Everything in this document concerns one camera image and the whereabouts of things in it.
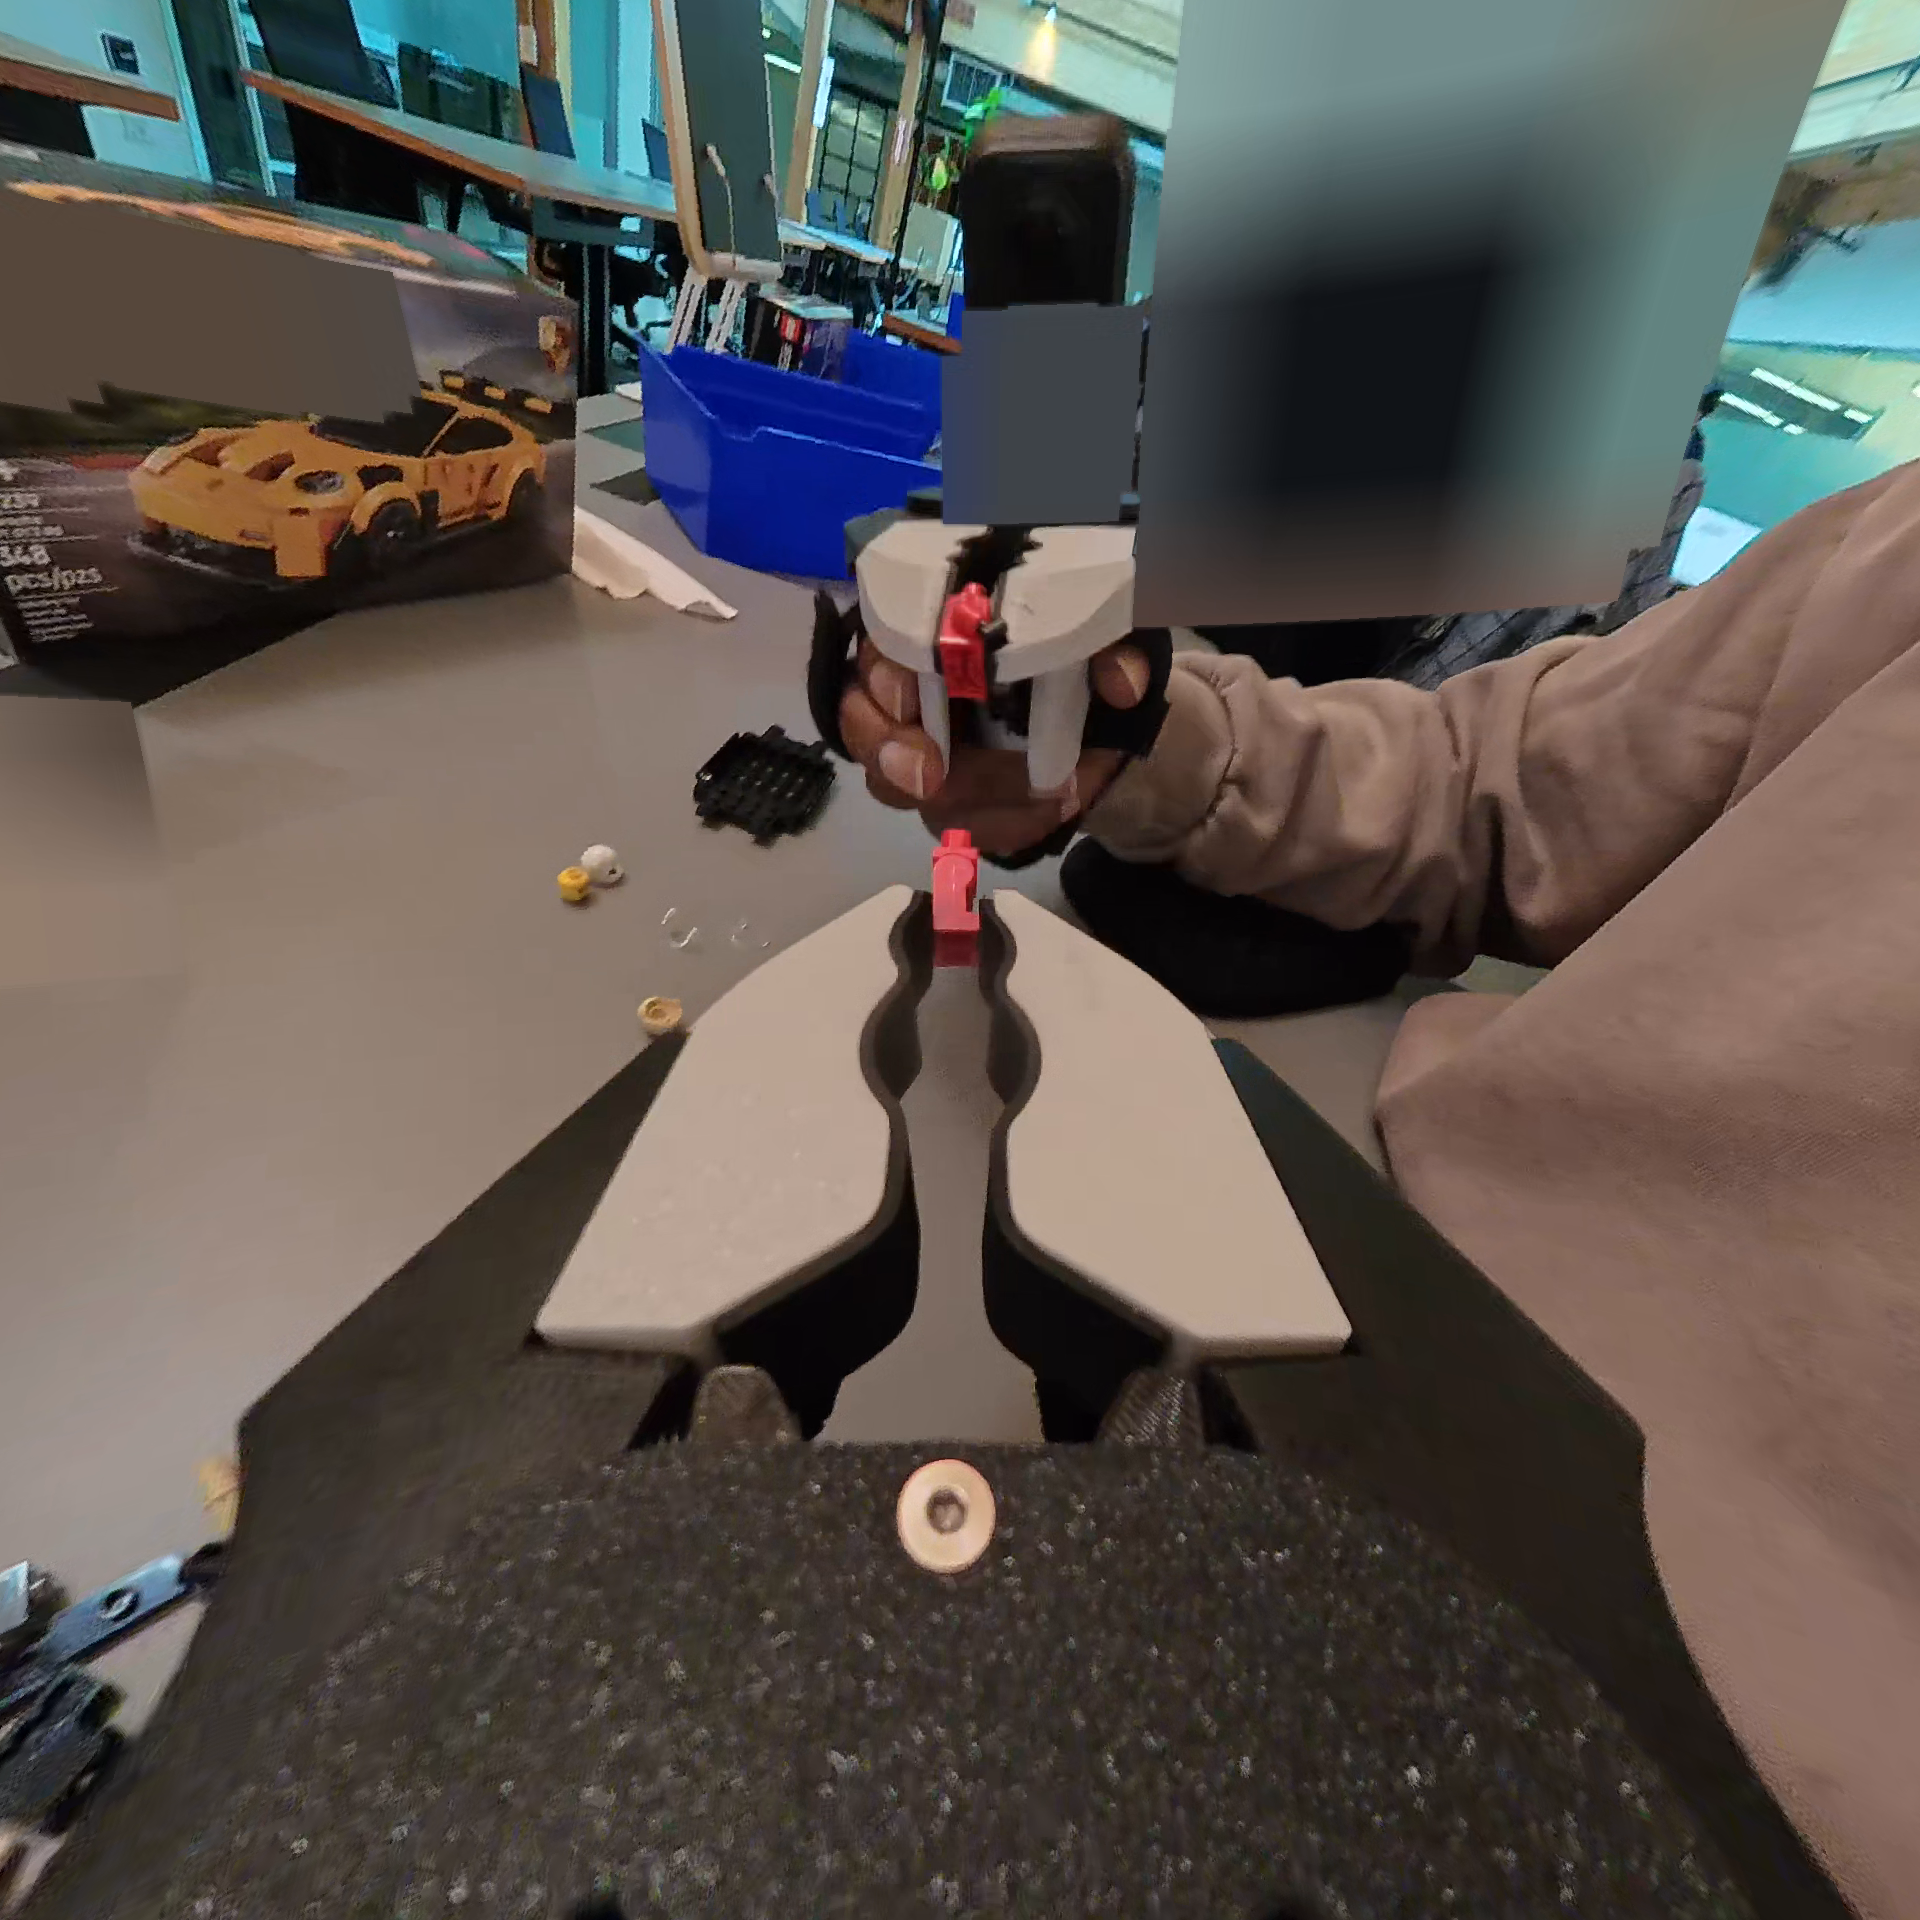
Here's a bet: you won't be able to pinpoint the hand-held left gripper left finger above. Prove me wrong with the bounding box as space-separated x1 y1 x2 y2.
531 888 923 1434

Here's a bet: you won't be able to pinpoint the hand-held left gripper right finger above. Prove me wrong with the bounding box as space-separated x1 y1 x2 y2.
980 891 1357 1434

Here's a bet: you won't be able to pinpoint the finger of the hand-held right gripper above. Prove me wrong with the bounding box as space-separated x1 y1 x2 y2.
851 524 967 670
987 524 1135 690

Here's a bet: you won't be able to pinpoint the red toy figure torso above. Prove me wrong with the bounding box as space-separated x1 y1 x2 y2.
933 581 1000 712

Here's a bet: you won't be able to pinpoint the black studded toy plate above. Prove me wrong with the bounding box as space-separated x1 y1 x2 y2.
692 723 835 845

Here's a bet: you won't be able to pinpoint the red toy figure legs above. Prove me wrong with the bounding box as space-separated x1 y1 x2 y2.
930 826 983 968

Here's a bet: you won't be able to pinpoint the pile of small toy bricks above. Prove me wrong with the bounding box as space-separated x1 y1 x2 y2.
0 1450 240 1871

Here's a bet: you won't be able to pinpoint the person's right forearm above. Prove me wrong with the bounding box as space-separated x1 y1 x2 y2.
1078 467 1920 974

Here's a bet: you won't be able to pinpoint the grey desk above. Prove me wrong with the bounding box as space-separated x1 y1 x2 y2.
0 394 1553 1875

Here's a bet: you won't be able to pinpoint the person's right hand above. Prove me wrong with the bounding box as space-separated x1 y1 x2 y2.
835 641 1153 860

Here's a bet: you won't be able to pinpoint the blue plastic crate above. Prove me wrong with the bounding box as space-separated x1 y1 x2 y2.
845 290 961 416
640 340 948 581

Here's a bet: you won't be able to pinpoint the black padded armrest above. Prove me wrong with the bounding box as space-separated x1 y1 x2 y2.
1062 840 1414 1022

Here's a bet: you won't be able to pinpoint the small dark toy box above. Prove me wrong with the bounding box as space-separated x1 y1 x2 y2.
744 290 855 375

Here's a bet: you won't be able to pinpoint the black standing board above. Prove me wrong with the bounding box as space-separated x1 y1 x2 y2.
653 0 789 277

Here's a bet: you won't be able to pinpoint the grey top table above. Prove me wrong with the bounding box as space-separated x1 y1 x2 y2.
240 68 685 229

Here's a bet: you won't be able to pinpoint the black toy car box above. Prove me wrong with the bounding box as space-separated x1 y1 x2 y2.
0 177 583 709

